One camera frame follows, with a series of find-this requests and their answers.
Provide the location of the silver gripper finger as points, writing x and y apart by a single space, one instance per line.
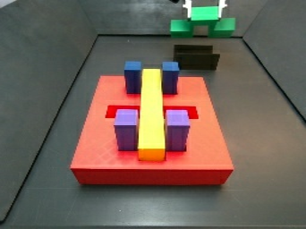
187 6
222 5

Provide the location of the green bridge-shaped block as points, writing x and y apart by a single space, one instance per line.
203 16

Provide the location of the black angle fixture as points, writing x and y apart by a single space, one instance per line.
195 57

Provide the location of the red base board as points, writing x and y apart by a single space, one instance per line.
201 165

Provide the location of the yellow arched bar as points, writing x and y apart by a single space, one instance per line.
151 127

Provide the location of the blue left post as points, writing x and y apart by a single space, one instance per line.
170 77

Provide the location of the blue post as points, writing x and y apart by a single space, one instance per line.
132 77
170 77

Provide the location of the blue right post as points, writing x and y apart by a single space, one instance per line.
132 77

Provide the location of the purple left post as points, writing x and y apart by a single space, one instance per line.
176 130

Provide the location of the purple post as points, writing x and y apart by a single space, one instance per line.
176 130
126 129

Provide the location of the purple right post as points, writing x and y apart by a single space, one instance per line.
126 129

